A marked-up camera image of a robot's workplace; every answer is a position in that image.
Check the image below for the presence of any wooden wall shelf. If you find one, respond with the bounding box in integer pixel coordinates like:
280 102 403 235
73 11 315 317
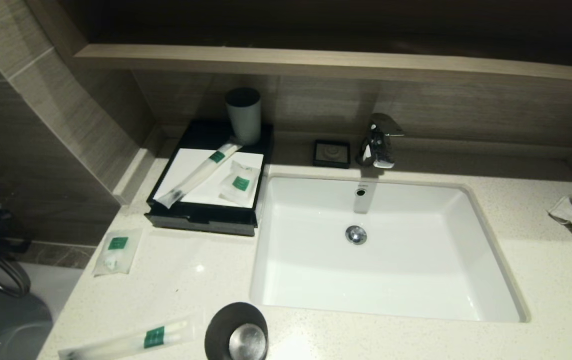
73 43 572 86

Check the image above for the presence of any round black dish metal centre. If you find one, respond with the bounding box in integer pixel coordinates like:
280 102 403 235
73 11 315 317
204 302 269 360

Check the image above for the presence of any long white packet green label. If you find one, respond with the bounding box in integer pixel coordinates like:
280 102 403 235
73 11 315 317
155 142 243 210
57 320 191 360

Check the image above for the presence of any grey toilet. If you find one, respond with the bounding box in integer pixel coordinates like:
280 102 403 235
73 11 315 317
0 292 54 360

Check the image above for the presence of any black soap dish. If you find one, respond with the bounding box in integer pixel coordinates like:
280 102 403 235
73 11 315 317
313 139 351 169

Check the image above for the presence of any chrome drain plug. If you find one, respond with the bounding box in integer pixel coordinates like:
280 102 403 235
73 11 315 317
345 225 368 246

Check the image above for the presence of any black plastic tray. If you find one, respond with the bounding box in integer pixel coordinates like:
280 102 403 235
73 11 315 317
145 209 257 237

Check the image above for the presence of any chrome faucet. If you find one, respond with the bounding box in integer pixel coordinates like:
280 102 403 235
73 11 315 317
356 113 405 169

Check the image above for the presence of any white ribbed mat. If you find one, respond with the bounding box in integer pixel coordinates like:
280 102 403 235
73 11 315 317
152 148 264 209

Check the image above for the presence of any small square packet green label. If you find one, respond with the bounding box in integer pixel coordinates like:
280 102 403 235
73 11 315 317
217 160 261 207
92 229 143 277

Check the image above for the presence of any grey cup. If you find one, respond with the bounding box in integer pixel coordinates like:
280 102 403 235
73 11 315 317
224 87 262 146

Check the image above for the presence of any black amenity tray with drawer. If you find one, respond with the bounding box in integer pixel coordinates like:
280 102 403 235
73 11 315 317
144 119 274 237

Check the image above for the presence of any white sink basin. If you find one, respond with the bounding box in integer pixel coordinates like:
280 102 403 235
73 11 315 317
249 172 531 323

